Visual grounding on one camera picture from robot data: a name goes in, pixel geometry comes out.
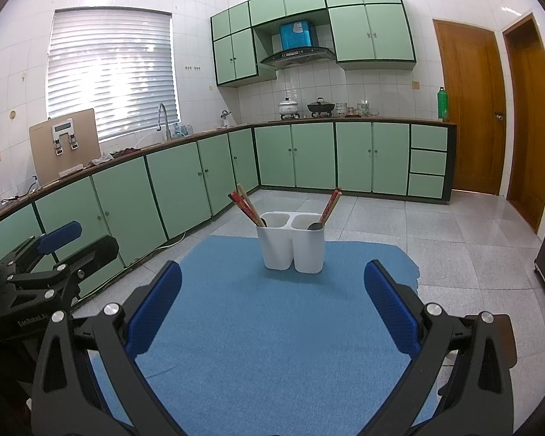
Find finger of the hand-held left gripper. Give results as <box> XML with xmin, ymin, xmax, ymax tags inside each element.
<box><xmin>0</xmin><ymin>220</ymin><xmax>83</xmax><ymax>278</ymax></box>
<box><xmin>50</xmin><ymin>235</ymin><xmax>120</xmax><ymax>312</ymax></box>

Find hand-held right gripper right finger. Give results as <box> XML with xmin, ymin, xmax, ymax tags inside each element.
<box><xmin>363</xmin><ymin>260</ymin><xmax>515</xmax><ymax>436</ymax></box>

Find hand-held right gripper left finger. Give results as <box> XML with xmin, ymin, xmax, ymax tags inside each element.
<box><xmin>31</xmin><ymin>260</ymin><xmax>183</xmax><ymax>436</ymax></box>

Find red handled bamboo chopstick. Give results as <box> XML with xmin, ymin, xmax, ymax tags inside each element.
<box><xmin>242</xmin><ymin>187</ymin><xmax>264</xmax><ymax>227</ymax></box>
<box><xmin>231</xmin><ymin>190</ymin><xmax>259</xmax><ymax>227</ymax></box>
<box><xmin>322</xmin><ymin>188</ymin><xmax>343</xmax><ymax>227</ymax></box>
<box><xmin>227</xmin><ymin>193</ymin><xmax>258</xmax><ymax>227</ymax></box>
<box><xmin>319</xmin><ymin>187</ymin><xmax>339</xmax><ymax>227</ymax></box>
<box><xmin>236</xmin><ymin>183</ymin><xmax>263</xmax><ymax>227</ymax></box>

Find white double utensil holder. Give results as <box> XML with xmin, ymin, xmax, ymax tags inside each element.
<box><xmin>255</xmin><ymin>211</ymin><xmax>325</xmax><ymax>274</ymax></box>

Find beige water purifier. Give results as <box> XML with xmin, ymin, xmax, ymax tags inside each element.
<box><xmin>28</xmin><ymin>108</ymin><xmax>102</xmax><ymax>185</ymax></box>

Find blue table mat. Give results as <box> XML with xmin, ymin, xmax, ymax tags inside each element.
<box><xmin>87</xmin><ymin>235</ymin><xmax>421</xmax><ymax>436</ymax></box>

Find green drawer front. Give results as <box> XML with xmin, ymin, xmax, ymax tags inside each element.
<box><xmin>408</xmin><ymin>173</ymin><xmax>446</xmax><ymax>199</ymax></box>
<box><xmin>409</xmin><ymin>150</ymin><xmax>447</xmax><ymax>175</ymax></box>
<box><xmin>410</xmin><ymin>125</ymin><xmax>448</xmax><ymax>150</ymax></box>

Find chrome kitchen faucet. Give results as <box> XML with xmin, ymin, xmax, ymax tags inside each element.
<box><xmin>157</xmin><ymin>103</ymin><xmax>172</xmax><ymax>141</ymax></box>

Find white window blinds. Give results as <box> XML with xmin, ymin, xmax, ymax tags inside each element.
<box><xmin>47</xmin><ymin>8</ymin><xmax>181</xmax><ymax>141</ymax></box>

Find green base cabinets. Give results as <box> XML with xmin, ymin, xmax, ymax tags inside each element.
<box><xmin>0</xmin><ymin>119</ymin><xmax>459</xmax><ymax>303</ymax></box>

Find black wok with lid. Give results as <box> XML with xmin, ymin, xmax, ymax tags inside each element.
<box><xmin>307</xmin><ymin>97</ymin><xmax>337</xmax><ymax>118</ymax></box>

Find plain wooden door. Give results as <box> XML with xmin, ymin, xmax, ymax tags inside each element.
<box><xmin>502</xmin><ymin>13</ymin><xmax>545</xmax><ymax>235</ymax></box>

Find white cooking pot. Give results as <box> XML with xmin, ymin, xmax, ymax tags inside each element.
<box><xmin>278</xmin><ymin>97</ymin><xmax>300</xmax><ymax>120</ymax></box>

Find black range hood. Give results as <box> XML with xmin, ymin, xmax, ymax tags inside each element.
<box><xmin>260</xmin><ymin>48</ymin><xmax>337</xmax><ymax>70</ymax></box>

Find blue wrapped hood chimney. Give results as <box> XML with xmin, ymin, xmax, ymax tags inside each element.
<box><xmin>280</xmin><ymin>20</ymin><xmax>318</xmax><ymax>50</ymax></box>

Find white floor cable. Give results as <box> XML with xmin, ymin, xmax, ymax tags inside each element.
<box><xmin>157</xmin><ymin>231</ymin><xmax>187</xmax><ymax>250</ymax></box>

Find wooden door with handle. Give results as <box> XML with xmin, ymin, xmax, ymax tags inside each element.
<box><xmin>432</xmin><ymin>18</ymin><xmax>508</xmax><ymax>196</ymax></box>

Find green wall cabinets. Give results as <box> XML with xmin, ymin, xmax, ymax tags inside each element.
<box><xmin>210</xmin><ymin>0</ymin><xmax>417</xmax><ymax>88</ymax></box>

